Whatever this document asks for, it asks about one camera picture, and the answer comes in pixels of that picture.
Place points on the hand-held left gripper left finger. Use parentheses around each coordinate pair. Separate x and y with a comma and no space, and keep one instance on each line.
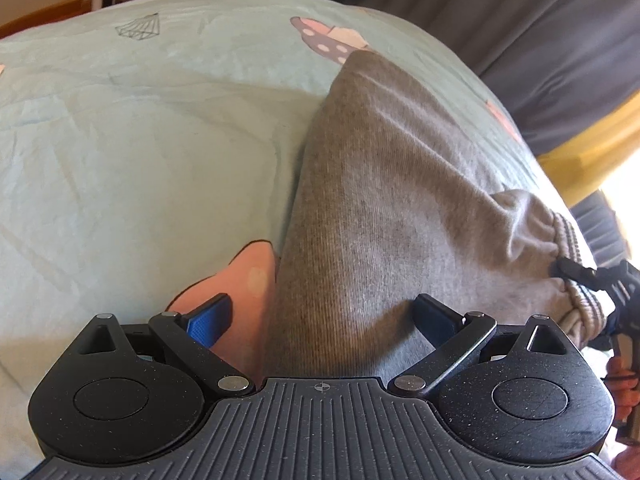
(210,321)

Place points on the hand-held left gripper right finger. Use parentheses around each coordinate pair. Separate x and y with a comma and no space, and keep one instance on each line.
(435,320)

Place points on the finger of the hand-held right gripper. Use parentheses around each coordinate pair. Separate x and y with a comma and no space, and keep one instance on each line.
(614,322)
(575,272)

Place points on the grey pants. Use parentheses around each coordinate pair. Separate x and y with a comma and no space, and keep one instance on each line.
(400,210)

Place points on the person's right hand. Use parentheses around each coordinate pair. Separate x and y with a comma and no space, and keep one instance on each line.
(624,377)

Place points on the dark radiator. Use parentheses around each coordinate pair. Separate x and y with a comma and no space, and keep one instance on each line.
(600,230)

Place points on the yellow curtain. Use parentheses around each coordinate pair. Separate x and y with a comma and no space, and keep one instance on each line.
(590,165)

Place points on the light blue printed bed sheet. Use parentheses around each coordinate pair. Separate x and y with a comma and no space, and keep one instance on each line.
(125,135)

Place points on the grey curtain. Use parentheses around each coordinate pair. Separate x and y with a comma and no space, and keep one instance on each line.
(525,25)

